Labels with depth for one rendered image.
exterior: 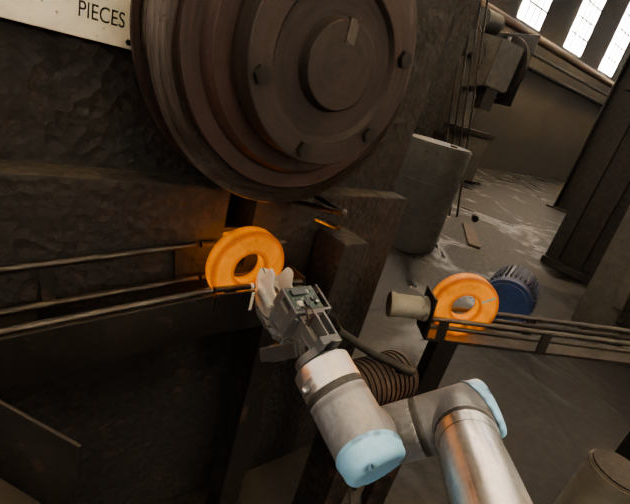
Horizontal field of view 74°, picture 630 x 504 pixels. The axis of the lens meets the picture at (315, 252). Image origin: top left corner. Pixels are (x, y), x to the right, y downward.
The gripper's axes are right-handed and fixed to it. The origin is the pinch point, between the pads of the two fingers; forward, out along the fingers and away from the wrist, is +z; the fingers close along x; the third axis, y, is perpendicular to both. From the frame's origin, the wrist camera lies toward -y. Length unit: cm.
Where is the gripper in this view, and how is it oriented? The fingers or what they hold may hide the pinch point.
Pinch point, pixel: (263, 276)
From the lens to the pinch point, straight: 76.7
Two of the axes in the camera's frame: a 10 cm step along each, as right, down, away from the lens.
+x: -7.8, 0.3, -6.2
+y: 4.2, -7.1, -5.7
